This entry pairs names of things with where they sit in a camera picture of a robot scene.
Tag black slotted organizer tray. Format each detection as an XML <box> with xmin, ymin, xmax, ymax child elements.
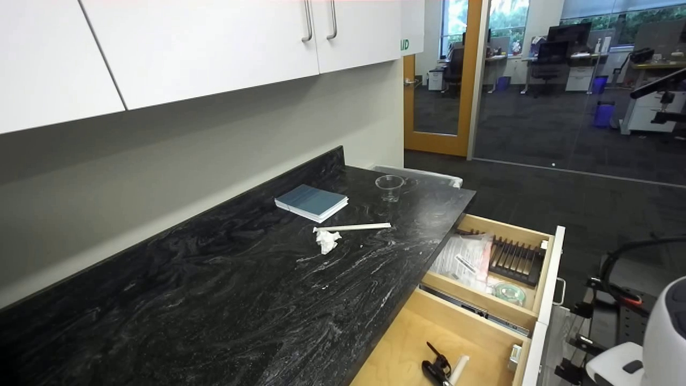
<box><xmin>489</xmin><ymin>237</ymin><xmax>544</xmax><ymax>286</ymax></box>

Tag clear plastic bag of papers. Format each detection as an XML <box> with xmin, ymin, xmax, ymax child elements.
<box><xmin>432</xmin><ymin>235</ymin><xmax>493</xmax><ymax>291</ymax></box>

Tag clear trash bag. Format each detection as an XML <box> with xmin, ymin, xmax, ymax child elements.
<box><xmin>376</xmin><ymin>165</ymin><xmax>463</xmax><ymax>189</ymax></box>

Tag white rod in drawer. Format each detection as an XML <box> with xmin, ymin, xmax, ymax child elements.
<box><xmin>448</xmin><ymin>355</ymin><xmax>469</xmax><ymax>386</ymax></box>

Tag crumpled white paper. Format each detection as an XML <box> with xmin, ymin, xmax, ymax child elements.
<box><xmin>316</xmin><ymin>230</ymin><xmax>342</xmax><ymax>254</ymax></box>

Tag white upper cabinets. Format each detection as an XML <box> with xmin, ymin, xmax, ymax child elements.
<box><xmin>0</xmin><ymin>0</ymin><xmax>427</xmax><ymax>134</ymax></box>

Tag white plastic stick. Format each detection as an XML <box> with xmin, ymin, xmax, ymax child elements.
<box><xmin>314</xmin><ymin>221</ymin><xmax>392</xmax><ymax>233</ymax></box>

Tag wooden drawer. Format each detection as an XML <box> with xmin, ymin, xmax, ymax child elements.
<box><xmin>343</xmin><ymin>280</ymin><xmax>547</xmax><ymax>386</ymax></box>
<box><xmin>423</xmin><ymin>215</ymin><xmax>567</xmax><ymax>334</ymax></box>

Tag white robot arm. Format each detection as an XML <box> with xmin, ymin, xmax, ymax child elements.
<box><xmin>586</xmin><ymin>235</ymin><xmax>686</xmax><ymax>386</ymax></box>

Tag wooden door frame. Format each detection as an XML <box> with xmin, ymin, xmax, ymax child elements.
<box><xmin>401</xmin><ymin>0</ymin><xmax>489</xmax><ymax>158</ymax></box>

